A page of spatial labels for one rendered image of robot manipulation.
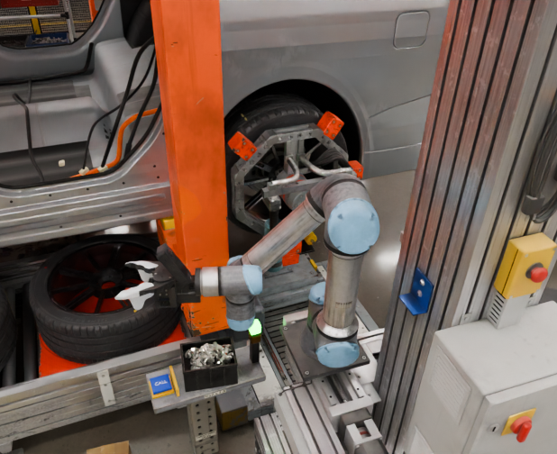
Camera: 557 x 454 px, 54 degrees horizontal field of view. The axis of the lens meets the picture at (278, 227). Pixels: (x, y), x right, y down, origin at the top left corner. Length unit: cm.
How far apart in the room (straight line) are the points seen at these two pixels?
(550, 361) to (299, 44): 152
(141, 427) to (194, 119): 148
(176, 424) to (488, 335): 163
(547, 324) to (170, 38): 119
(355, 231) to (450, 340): 32
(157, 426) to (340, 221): 163
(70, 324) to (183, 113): 110
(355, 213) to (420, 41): 148
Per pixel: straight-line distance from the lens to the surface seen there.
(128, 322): 234
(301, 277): 290
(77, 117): 306
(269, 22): 222
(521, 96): 103
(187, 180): 175
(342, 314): 144
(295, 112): 238
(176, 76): 160
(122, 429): 263
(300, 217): 140
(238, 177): 231
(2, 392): 240
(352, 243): 125
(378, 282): 328
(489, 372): 126
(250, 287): 135
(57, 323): 241
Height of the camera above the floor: 213
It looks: 36 degrees down
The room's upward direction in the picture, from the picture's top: 2 degrees clockwise
